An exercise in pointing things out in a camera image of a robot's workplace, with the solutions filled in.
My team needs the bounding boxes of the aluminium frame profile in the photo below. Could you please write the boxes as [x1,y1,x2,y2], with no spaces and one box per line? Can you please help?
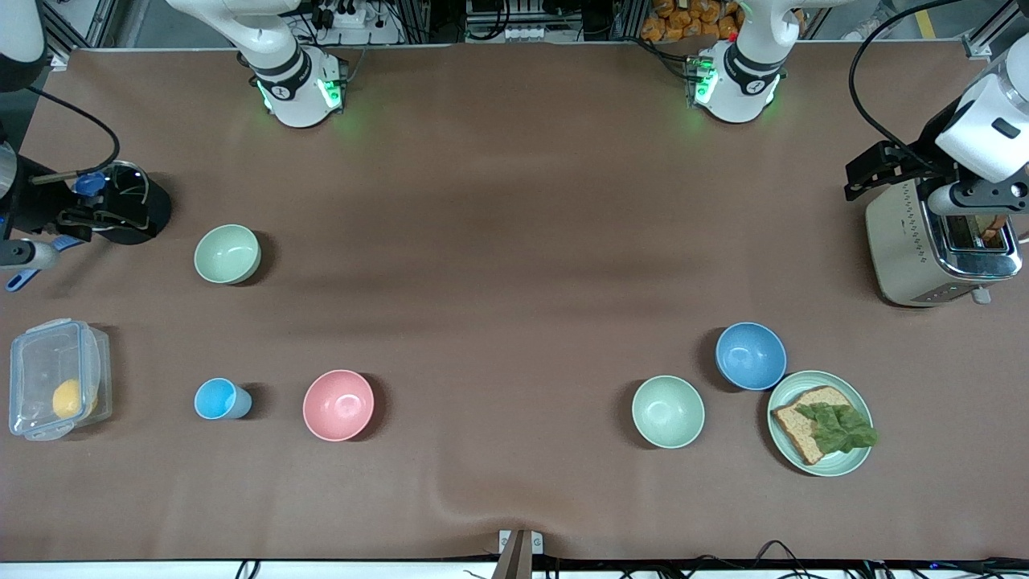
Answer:
[40,0,121,69]
[961,0,1029,61]

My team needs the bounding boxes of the blue bowl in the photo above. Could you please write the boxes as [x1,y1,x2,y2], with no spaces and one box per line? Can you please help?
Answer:
[715,322,788,392]

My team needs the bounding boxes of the light green plate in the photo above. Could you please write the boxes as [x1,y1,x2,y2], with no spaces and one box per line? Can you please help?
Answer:
[766,370,875,478]

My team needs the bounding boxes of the glass lid blue knob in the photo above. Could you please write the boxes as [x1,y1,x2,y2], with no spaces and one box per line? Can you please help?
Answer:
[66,161,150,232]

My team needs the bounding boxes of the brown table cover mat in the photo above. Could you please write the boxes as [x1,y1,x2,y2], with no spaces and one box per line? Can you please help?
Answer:
[0,44,1029,561]

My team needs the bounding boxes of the light green bowl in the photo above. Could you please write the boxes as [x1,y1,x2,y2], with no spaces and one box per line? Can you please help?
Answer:
[194,224,262,285]
[631,375,706,450]

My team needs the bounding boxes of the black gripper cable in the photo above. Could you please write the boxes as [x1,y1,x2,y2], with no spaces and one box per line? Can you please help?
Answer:
[16,87,121,182]
[849,0,978,166]

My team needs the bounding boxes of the blue cup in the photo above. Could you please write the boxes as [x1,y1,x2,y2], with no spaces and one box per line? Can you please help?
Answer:
[194,377,252,421]

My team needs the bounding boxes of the beige chrome toaster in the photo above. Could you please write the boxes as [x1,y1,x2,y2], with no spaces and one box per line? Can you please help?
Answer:
[865,173,1023,308]

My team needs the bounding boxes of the white power strip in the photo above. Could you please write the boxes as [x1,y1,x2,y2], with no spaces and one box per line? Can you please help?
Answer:
[465,23,581,43]
[310,0,403,47]

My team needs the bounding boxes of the green lettuce leaf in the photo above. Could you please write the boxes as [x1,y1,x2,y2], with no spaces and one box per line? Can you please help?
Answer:
[806,401,879,455]

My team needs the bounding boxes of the brown bread slice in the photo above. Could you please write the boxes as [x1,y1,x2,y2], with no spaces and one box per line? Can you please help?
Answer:
[771,385,853,466]

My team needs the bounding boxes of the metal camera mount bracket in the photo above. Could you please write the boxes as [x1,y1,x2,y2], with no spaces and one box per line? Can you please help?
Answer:
[498,529,544,579]

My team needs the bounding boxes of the yellow lemon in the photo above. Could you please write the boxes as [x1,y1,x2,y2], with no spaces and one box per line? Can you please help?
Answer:
[52,379,99,420]

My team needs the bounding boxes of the black pot blue handle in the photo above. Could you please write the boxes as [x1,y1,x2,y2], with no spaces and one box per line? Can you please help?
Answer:
[6,161,172,292]

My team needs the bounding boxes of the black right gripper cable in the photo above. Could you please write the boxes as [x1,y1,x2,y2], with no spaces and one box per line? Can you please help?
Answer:
[16,87,121,182]

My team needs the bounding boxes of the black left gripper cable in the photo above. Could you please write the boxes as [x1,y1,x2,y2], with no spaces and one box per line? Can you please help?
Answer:
[849,0,978,166]

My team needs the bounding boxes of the bag of orange snacks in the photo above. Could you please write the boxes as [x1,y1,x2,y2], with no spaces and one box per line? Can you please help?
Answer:
[641,0,742,43]

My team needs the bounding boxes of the clear plastic lidded container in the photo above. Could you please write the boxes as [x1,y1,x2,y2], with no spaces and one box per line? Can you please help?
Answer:
[8,318,113,441]

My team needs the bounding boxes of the pink bowl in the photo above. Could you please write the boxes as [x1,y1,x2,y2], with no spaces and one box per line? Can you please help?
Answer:
[302,369,375,442]

